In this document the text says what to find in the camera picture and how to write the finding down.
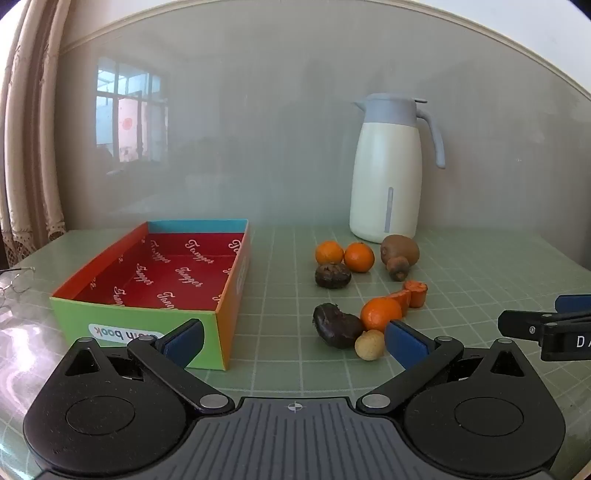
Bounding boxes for white thermos jug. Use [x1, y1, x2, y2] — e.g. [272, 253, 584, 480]
[349, 93, 447, 244]

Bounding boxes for tangerine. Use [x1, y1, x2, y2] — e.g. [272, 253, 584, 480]
[344, 242, 375, 273]
[315, 241, 345, 266]
[360, 297, 403, 333]

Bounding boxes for dark round wrinkled fruit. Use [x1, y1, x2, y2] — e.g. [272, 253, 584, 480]
[315, 262, 352, 289]

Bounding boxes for green grid mat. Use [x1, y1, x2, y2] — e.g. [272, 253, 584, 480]
[0, 226, 591, 480]

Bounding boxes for brown kiwi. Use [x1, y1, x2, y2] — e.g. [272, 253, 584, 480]
[380, 234, 420, 267]

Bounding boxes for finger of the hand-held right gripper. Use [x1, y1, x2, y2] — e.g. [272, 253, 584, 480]
[498, 310, 561, 342]
[555, 294, 591, 313]

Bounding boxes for small brown fruit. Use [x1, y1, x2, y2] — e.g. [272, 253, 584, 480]
[386, 257, 411, 282]

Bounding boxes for beige curtain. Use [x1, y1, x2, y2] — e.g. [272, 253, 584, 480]
[0, 0, 70, 268]

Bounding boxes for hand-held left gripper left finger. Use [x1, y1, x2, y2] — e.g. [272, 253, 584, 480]
[51, 318, 235, 415]

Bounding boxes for wire-rim eyeglasses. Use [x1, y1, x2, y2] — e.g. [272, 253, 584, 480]
[0, 266, 36, 311]

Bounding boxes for dark purple fruit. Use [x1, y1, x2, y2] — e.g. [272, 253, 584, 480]
[312, 303, 365, 345]

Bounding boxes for tan longan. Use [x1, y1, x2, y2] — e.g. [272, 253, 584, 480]
[355, 329, 386, 360]

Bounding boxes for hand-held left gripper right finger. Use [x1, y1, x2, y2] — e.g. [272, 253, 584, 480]
[356, 320, 539, 414]

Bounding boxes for colourful cardboard box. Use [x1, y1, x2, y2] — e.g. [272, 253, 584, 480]
[50, 220, 251, 371]

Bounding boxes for carrot piece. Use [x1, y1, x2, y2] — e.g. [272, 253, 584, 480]
[403, 280, 428, 308]
[387, 289, 411, 317]

